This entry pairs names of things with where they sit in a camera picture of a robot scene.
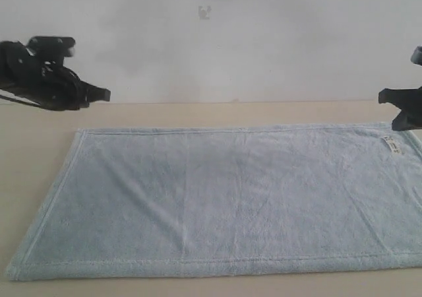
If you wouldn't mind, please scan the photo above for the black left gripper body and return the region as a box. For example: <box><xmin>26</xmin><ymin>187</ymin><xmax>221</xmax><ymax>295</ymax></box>
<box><xmin>1</xmin><ymin>40</ymin><xmax>111</xmax><ymax>111</ymax></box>

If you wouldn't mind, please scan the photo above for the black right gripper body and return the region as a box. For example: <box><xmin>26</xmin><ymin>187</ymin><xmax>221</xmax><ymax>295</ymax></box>
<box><xmin>378</xmin><ymin>87</ymin><xmax>421</xmax><ymax>117</ymax></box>

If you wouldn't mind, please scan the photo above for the light blue fluffy towel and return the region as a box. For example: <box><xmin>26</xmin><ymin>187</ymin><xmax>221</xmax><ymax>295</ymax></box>
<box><xmin>6</xmin><ymin>123</ymin><xmax>421</xmax><ymax>281</ymax></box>

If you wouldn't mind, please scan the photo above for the white care label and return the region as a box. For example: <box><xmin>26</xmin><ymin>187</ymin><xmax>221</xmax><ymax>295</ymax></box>
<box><xmin>382</xmin><ymin>136</ymin><xmax>403</xmax><ymax>155</ymax></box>

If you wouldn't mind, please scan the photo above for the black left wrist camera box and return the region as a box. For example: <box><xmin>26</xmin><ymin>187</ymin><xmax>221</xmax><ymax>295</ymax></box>
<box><xmin>26</xmin><ymin>36</ymin><xmax>76</xmax><ymax>61</ymax></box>

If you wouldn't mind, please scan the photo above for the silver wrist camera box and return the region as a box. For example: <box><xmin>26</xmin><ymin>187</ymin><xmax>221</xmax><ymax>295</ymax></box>
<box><xmin>410</xmin><ymin>46</ymin><xmax>422</xmax><ymax>66</ymax></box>

